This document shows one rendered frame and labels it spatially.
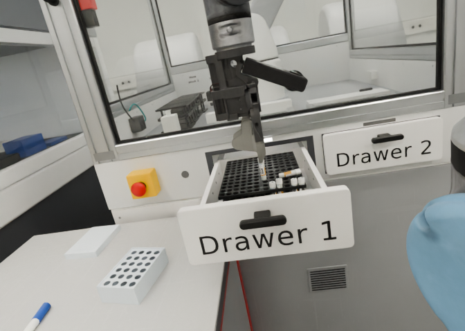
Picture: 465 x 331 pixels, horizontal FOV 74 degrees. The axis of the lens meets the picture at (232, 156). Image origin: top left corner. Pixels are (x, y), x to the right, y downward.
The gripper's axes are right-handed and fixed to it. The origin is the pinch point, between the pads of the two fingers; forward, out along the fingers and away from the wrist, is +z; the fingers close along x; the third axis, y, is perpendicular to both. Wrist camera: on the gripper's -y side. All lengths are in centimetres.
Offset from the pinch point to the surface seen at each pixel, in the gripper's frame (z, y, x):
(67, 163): 10, 81, -58
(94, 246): 20, 46, -7
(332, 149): 8.4, -17.5, -21.0
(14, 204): 13, 81, -27
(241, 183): 7.2, 5.7, -4.2
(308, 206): 6.5, -6.1, 10.8
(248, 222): 5.9, 3.7, 14.3
